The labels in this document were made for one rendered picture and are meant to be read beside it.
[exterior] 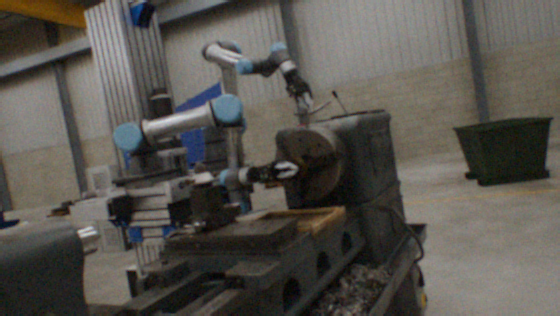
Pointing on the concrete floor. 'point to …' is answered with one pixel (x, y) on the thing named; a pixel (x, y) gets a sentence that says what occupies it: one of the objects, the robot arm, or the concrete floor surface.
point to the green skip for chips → (506, 150)
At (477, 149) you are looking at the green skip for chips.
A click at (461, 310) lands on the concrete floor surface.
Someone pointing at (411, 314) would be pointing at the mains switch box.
